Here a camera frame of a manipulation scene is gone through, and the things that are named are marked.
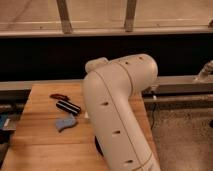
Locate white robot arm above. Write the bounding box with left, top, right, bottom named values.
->
left=82, top=54, right=161, bottom=171

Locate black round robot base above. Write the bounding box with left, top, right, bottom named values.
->
left=95, top=136, right=104, bottom=157

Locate black striped rectangular block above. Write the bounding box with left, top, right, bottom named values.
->
left=56, top=100, right=81, bottom=116

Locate dark red small object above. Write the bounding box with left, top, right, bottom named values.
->
left=50, top=94, right=70, bottom=101

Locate blue plastic piece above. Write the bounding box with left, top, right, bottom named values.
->
left=55, top=115, right=77, bottom=132

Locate white object at right edge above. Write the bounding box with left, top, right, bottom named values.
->
left=194, top=60, right=213, bottom=82

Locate blue object at left edge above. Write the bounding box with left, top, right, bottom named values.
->
left=0, top=115, right=16, bottom=131

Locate right metal window post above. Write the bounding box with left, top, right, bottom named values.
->
left=124, top=0, right=137, bottom=32

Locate metal window post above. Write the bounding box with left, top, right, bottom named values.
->
left=56, top=0, right=72, bottom=34
left=124, top=0, right=137, bottom=32

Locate left metal window post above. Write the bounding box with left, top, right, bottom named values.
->
left=56, top=0, right=72, bottom=34

